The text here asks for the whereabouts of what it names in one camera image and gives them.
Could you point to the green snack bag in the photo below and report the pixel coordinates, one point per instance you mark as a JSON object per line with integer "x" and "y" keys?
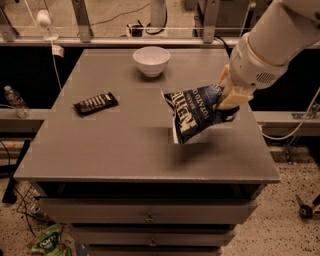
{"x": 47, "y": 243}

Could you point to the grey drawer cabinet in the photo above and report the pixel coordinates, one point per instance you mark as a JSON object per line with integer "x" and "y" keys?
{"x": 117, "y": 178}

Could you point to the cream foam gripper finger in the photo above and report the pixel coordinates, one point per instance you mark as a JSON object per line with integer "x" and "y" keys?
{"x": 234, "y": 96}
{"x": 225, "y": 81}

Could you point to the metal railing frame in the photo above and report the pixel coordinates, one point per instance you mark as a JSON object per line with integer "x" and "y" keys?
{"x": 92, "y": 23}

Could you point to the blue kettle chip bag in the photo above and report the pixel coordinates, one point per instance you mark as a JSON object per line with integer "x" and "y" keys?
{"x": 194, "y": 110}

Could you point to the clear plastic water bottle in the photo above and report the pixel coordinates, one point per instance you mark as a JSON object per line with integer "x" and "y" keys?
{"x": 17, "y": 102}

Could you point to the white webcam on stand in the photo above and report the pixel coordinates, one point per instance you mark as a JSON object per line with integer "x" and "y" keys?
{"x": 44, "y": 20}

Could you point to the black snack bar wrapper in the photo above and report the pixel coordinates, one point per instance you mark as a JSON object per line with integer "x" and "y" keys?
{"x": 95, "y": 104}

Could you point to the black power adapter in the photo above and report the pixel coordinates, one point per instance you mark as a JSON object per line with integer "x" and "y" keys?
{"x": 134, "y": 30}

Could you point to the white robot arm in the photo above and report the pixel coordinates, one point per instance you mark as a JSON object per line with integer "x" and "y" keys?
{"x": 263, "y": 55}

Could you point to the white ceramic bowl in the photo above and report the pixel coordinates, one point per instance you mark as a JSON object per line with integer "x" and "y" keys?
{"x": 151, "y": 60}

